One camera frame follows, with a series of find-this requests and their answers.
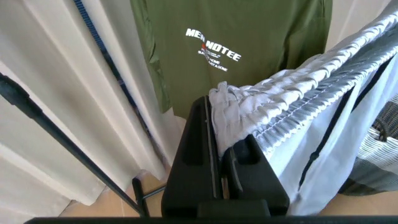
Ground pale grey shorts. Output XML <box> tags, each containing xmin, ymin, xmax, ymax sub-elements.
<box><xmin>208</xmin><ymin>0</ymin><xmax>398</xmax><ymax>217</ymax></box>

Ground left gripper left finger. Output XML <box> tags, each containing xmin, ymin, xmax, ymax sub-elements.
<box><xmin>161</xmin><ymin>95</ymin><xmax>223</xmax><ymax>218</ymax></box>

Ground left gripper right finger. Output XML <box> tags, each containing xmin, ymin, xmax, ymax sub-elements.
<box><xmin>221</xmin><ymin>134</ymin><xmax>290</xmax><ymax>217</ymax></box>

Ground green long-sleeved shirt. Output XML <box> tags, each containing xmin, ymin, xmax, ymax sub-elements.
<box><xmin>129</xmin><ymin>0</ymin><xmax>333</xmax><ymax>119</ymax></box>

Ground beige curtain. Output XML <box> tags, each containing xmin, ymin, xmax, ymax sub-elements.
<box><xmin>0</xmin><ymin>0</ymin><xmax>393</xmax><ymax>224</ymax></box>

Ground black clothes rack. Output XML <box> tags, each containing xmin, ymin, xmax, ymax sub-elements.
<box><xmin>0</xmin><ymin>72</ymin><xmax>166</xmax><ymax>218</ymax></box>

